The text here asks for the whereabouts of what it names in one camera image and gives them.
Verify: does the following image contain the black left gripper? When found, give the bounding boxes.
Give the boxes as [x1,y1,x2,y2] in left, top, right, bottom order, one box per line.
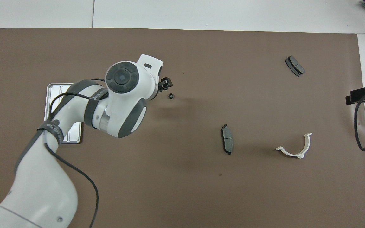
[157,77,174,93]

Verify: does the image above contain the silver metal tray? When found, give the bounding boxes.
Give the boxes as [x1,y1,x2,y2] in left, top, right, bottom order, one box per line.
[44,83,83,144]

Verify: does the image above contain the short grey brake pad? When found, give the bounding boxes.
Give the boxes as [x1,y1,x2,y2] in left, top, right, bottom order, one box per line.
[285,55,306,77]

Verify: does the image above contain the long grey brake pad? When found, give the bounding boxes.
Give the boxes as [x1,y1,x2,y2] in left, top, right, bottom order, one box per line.
[221,124,234,155]

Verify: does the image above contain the brown paper table mat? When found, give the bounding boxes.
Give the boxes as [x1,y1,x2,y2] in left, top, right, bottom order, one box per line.
[0,28,365,228]

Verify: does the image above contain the white plastic half-ring clamp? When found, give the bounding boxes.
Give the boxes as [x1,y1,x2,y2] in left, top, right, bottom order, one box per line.
[275,132,313,159]

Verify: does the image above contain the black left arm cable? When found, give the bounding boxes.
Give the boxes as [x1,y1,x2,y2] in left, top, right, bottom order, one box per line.
[43,78,99,228]

